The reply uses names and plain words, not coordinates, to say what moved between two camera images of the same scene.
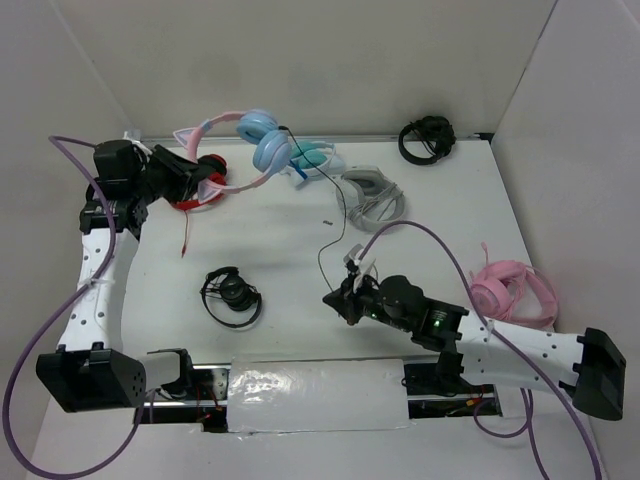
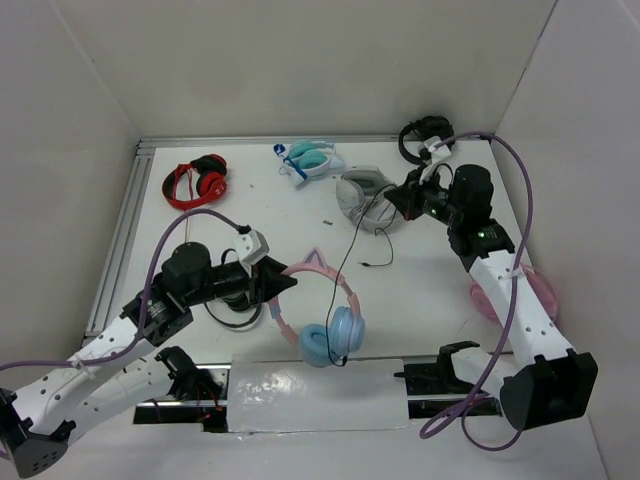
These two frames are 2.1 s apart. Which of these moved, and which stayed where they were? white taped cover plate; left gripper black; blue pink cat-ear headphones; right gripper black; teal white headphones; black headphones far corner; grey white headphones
Moved: left gripper black; right gripper black; blue pink cat-ear headphones
Stayed: black headphones far corner; white taped cover plate; teal white headphones; grey white headphones
